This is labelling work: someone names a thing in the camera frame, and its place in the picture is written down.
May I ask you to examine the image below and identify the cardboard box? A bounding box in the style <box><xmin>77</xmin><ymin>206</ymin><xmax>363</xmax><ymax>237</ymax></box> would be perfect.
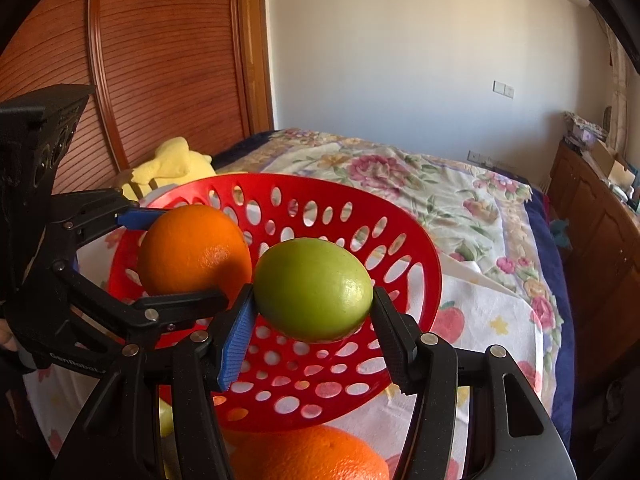
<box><xmin>590</xmin><ymin>140</ymin><xmax>636</xmax><ymax>188</ymax></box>

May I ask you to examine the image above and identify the floral bed quilt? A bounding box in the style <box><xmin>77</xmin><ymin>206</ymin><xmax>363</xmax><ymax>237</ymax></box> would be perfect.
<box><xmin>213</xmin><ymin>129</ymin><xmax>575</xmax><ymax>441</ymax></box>

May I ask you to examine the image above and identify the folded patterned cloth stack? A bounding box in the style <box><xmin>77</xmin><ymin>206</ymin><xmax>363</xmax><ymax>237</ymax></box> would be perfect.
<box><xmin>564</xmin><ymin>112</ymin><xmax>608</xmax><ymax>150</ymax></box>

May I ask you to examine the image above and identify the yellow plush toy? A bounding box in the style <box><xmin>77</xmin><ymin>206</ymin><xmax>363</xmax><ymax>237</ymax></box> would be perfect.
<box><xmin>114</xmin><ymin>136</ymin><xmax>216</xmax><ymax>200</ymax></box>

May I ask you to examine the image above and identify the wooden slatted wardrobe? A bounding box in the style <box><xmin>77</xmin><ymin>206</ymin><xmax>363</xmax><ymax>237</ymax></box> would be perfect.
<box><xmin>1</xmin><ymin>0</ymin><xmax>273</xmax><ymax>192</ymax></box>

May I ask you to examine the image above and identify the white fruit-print tablecloth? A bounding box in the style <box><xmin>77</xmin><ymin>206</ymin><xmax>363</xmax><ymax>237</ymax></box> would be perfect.
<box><xmin>22</xmin><ymin>184</ymin><xmax>547</xmax><ymax>480</ymax></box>

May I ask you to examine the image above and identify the red perforated plastic basket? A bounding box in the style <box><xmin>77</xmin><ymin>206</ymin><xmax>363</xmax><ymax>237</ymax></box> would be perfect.
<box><xmin>106</xmin><ymin>174</ymin><xmax>442</xmax><ymax>434</ymax></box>

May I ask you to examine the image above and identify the white wall switch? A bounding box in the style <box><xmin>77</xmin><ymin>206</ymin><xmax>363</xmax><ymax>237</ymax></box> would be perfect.
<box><xmin>492</xmin><ymin>80</ymin><xmax>514</xmax><ymax>100</ymax></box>

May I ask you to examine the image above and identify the yellow-green lemon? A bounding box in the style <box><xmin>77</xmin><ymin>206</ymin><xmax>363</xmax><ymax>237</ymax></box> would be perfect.
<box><xmin>253</xmin><ymin>237</ymin><xmax>373</xmax><ymax>342</ymax></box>

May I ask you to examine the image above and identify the green apple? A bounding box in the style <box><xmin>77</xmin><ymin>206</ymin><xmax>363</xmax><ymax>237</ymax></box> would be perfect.
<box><xmin>158</xmin><ymin>399</ymin><xmax>174</xmax><ymax>438</ymax></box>

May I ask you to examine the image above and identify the large orange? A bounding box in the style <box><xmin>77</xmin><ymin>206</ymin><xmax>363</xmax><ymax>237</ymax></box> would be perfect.
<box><xmin>230</xmin><ymin>426</ymin><xmax>390</xmax><ymax>479</ymax></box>
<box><xmin>137</xmin><ymin>205</ymin><xmax>253</xmax><ymax>301</ymax></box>

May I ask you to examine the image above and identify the left hand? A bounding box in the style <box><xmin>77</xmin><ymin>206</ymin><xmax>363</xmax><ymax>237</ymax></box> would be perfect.
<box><xmin>0</xmin><ymin>318</ymin><xmax>17</xmax><ymax>351</ymax></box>

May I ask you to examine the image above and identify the wooden sideboard cabinet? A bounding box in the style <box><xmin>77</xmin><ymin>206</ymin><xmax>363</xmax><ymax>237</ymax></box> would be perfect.
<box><xmin>548</xmin><ymin>142</ymin><xmax>639</xmax><ymax>387</ymax></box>

